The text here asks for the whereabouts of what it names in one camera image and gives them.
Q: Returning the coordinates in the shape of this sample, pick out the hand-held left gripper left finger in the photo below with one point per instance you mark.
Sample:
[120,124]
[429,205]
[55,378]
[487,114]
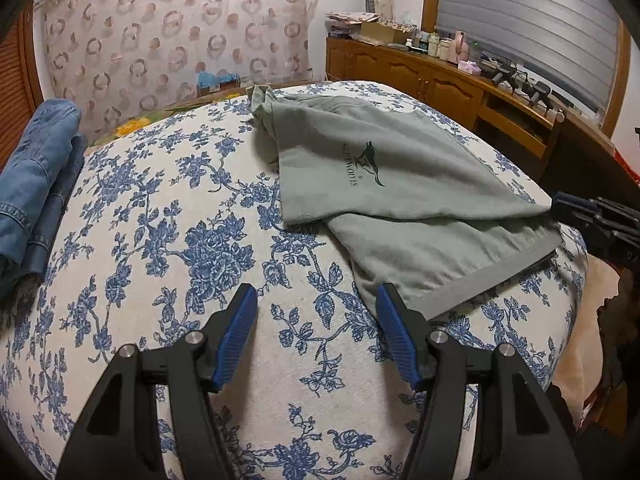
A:
[235,330]

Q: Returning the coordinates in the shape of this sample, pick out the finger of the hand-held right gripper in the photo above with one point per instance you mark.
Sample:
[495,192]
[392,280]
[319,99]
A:
[570,205]
[620,247]

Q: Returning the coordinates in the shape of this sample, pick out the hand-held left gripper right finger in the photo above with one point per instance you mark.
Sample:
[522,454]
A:
[400,335]

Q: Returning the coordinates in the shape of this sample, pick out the grey-green t-shirt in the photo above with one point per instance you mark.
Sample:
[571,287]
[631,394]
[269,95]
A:
[400,185]

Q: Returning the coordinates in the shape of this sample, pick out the person's dark clothing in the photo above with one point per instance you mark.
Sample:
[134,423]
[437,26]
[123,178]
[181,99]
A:
[625,360]

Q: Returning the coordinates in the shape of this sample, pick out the bed with blue floral sheet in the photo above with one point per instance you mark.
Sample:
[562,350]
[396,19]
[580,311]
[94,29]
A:
[175,210]

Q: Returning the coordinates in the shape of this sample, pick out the pink bottle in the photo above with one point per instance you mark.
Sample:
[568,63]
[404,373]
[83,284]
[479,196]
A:
[461,45]

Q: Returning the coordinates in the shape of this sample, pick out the group of small bottles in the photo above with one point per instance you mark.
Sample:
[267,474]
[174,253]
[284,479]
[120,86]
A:
[437,45]

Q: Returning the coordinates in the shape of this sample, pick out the wooden sideboard cabinet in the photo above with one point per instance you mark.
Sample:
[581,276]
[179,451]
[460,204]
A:
[400,67]

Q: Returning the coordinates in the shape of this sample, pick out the folded blue jeans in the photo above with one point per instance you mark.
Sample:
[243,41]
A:
[35,185]

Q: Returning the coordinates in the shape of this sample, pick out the cardboard box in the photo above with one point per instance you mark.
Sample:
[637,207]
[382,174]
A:
[382,32]

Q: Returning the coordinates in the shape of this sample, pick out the stack of papers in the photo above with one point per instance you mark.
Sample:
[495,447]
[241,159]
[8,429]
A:
[345,20]

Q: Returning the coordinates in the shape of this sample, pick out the circle-patterned pink curtain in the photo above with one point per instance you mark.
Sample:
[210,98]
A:
[150,35]

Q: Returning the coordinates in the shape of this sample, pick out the wooden louvered wardrobe door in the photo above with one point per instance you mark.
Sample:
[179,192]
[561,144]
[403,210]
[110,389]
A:
[17,95]

